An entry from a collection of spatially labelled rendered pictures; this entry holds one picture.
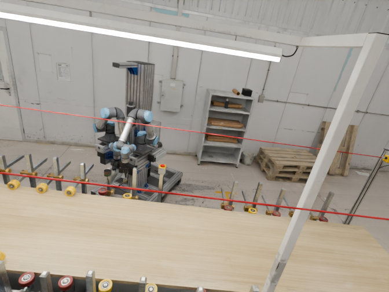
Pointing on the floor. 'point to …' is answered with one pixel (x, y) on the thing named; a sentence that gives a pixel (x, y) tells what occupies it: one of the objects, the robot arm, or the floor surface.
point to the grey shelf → (208, 152)
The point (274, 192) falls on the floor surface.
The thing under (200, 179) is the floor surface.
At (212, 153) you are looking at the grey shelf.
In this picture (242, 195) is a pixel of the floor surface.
